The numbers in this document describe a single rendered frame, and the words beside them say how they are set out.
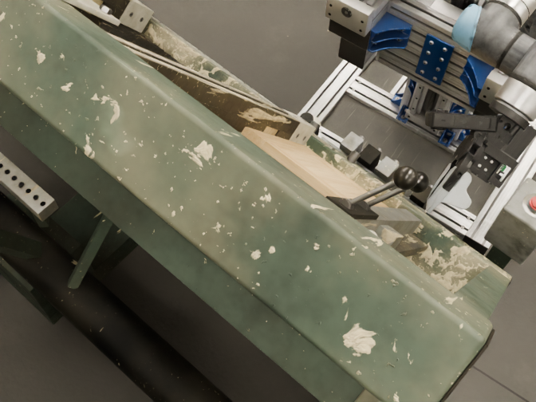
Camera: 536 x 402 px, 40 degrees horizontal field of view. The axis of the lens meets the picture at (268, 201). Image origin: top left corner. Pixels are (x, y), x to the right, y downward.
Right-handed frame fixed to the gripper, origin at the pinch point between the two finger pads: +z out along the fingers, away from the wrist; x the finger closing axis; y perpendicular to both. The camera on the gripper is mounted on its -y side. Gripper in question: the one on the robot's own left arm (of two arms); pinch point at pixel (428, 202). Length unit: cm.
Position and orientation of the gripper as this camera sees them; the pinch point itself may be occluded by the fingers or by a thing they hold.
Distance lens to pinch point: 126.5
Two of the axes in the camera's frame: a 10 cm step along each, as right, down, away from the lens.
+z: -5.6, 8.1, 1.9
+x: 0.7, -1.7, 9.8
